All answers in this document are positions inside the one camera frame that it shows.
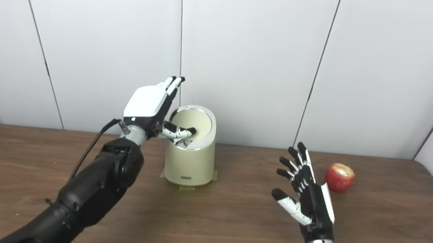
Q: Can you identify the red apple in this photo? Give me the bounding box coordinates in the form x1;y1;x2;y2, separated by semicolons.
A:
323;162;357;195

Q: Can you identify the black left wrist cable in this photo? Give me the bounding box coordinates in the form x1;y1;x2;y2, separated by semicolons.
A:
69;114;132;186

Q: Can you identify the cream lidded trash can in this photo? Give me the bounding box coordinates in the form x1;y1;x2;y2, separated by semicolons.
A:
162;102;220;188

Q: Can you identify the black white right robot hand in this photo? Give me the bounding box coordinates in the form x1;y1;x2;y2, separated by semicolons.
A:
267;139;344;243

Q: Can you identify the cream round bin lid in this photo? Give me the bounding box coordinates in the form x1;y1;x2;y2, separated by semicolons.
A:
170;107;214;143

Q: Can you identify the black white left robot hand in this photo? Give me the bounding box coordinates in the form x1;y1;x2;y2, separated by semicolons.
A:
121;71;202;143

